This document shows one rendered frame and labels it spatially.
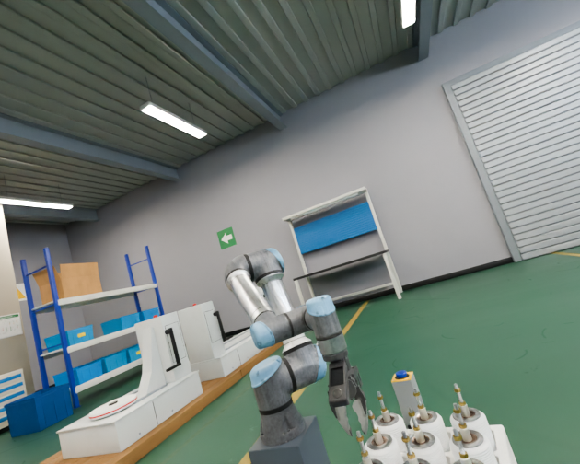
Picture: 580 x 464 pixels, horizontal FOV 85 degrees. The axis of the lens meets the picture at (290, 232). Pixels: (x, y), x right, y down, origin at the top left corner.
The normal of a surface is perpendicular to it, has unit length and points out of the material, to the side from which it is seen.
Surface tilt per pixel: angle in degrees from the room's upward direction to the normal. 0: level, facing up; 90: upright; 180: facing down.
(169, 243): 90
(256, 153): 90
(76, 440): 90
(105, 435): 90
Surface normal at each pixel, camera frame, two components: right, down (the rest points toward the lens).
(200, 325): -0.37, -0.03
